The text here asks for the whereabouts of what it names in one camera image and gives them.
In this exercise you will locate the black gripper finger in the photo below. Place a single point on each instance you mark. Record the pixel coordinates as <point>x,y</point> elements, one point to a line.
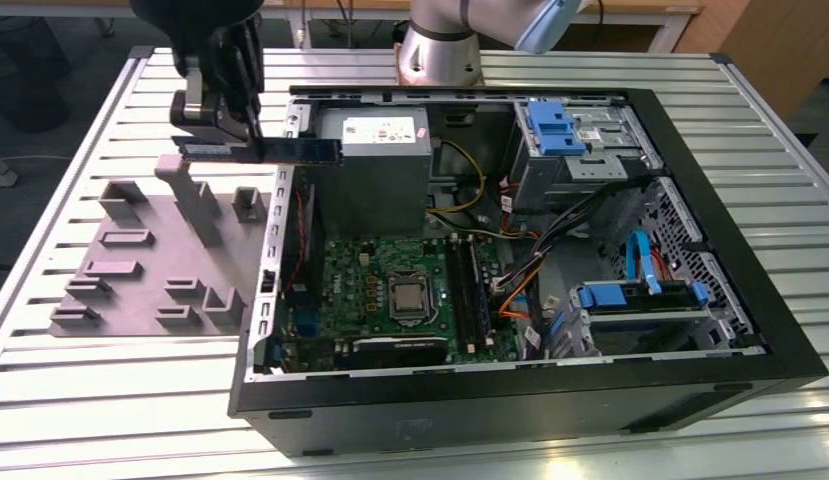
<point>254,100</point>
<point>216,120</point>

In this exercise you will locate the blue RAM stick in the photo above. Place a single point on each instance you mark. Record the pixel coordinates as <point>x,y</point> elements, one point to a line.
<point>300,151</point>

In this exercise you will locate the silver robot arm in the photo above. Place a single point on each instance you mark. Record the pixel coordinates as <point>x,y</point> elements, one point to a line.
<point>441,55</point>

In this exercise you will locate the black RAM slot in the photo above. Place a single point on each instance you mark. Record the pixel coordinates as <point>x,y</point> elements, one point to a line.
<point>458,295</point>

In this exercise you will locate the grey power supply unit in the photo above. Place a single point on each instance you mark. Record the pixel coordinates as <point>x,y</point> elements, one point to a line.
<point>367,190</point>

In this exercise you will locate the grey parts rack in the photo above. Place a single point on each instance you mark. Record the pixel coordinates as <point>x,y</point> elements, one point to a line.
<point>154,250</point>

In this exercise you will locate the black office chair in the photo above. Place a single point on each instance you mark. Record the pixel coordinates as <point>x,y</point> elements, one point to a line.
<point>27,75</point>

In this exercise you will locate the CPU socket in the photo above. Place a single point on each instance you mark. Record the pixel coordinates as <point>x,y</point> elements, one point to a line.
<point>408,274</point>

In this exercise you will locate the green motherboard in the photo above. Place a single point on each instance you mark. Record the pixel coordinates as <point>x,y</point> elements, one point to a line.
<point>360,300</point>

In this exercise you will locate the blue drive bay latch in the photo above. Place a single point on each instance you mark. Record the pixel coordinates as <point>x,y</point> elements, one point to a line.
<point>554,135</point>

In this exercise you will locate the silver CPU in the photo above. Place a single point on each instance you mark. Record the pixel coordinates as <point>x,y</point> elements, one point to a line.
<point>407,298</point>

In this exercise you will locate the black graphics card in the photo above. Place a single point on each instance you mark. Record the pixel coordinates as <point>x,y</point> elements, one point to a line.
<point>394,347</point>

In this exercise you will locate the metal drive cage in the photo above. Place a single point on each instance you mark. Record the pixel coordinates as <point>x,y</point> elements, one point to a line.
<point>601,165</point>

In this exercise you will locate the hard disk in blue carrier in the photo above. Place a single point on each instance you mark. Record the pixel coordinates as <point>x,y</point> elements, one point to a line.
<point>607,297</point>

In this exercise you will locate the black PC case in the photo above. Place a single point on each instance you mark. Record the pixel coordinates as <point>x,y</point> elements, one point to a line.
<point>521,400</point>

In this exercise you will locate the silver disk bay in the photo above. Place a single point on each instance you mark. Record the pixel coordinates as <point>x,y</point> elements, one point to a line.
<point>654,320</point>

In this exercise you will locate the wooden cabinet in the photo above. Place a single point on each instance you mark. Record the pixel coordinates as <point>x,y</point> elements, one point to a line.
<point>781,45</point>

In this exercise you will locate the white frame desk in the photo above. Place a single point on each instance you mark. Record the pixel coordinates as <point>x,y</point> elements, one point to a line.
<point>677,30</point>

